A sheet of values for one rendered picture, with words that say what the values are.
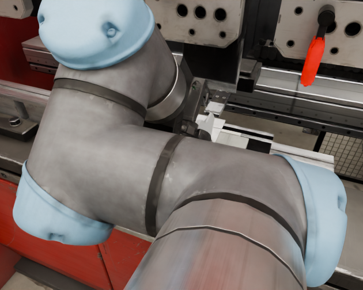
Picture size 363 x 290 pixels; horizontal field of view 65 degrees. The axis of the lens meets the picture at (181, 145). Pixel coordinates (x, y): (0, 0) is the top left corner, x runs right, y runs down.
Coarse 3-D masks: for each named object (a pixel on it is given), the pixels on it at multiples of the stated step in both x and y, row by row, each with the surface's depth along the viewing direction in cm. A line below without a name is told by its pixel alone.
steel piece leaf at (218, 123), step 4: (200, 116) 60; (204, 116) 60; (196, 120) 59; (204, 120) 59; (216, 120) 59; (220, 120) 59; (224, 120) 59; (216, 124) 57; (220, 124) 57; (220, 128) 56
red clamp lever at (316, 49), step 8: (320, 8) 34; (328, 8) 32; (320, 16) 32; (328, 16) 32; (320, 24) 33; (328, 24) 32; (320, 32) 34; (312, 40) 35; (320, 40) 34; (312, 48) 35; (320, 48) 35; (312, 56) 36; (320, 56) 35; (304, 64) 37; (312, 64) 36; (304, 72) 37; (312, 72) 37; (304, 80) 38; (312, 80) 38
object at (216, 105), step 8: (248, 64) 72; (256, 64) 75; (240, 72) 69; (248, 72) 69; (256, 72) 71; (240, 80) 70; (248, 80) 69; (256, 80) 73; (240, 88) 71; (248, 88) 70; (216, 96) 65; (224, 96) 66; (208, 104) 63; (216, 104) 63; (224, 104) 63; (208, 112) 60; (216, 112) 60
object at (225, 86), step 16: (192, 48) 49; (208, 48) 48; (224, 48) 46; (240, 48) 45; (192, 64) 50; (208, 64) 49; (224, 64) 48; (240, 64) 49; (208, 80) 52; (224, 80) 50
